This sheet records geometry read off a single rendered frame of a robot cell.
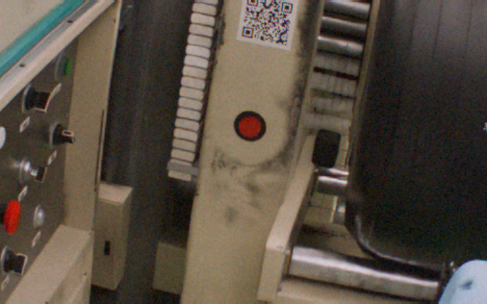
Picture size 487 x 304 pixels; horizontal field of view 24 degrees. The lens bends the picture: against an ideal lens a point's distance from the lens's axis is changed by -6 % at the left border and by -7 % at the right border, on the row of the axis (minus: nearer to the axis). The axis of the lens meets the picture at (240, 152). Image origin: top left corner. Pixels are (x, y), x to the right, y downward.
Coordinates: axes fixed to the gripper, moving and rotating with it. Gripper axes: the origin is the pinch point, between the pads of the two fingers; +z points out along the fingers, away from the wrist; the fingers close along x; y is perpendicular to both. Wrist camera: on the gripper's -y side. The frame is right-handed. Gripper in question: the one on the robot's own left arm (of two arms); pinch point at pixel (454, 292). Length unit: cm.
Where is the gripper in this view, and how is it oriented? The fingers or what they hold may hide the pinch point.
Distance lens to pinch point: 149.3
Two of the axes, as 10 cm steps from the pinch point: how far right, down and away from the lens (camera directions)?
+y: 1.7, -9.4, -3.0
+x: -9.7, -2.1, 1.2
